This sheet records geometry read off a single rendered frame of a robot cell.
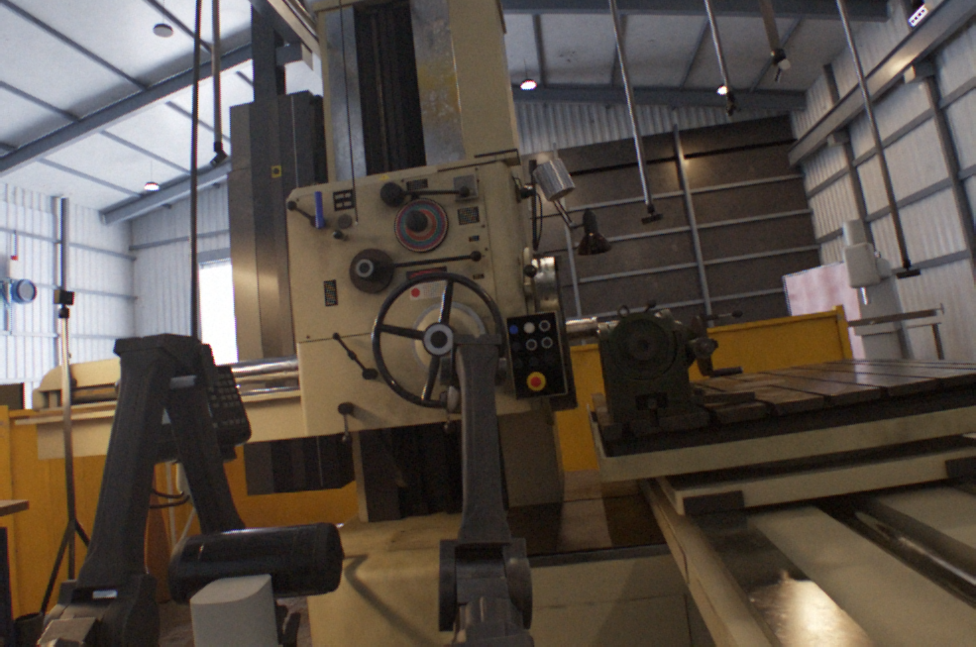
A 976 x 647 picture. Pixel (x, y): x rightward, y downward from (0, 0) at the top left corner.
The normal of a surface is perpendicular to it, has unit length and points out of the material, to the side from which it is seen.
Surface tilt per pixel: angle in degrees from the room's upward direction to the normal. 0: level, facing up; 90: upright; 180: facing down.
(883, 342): 90
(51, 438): 90
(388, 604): 90
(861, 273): 90
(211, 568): 75
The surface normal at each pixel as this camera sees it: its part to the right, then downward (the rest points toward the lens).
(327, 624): -0.61, -0.04
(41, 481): 0.98, -0.15
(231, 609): 0.22, -0.18
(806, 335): -0.12, -0.13
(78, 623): -0.10, -0.93
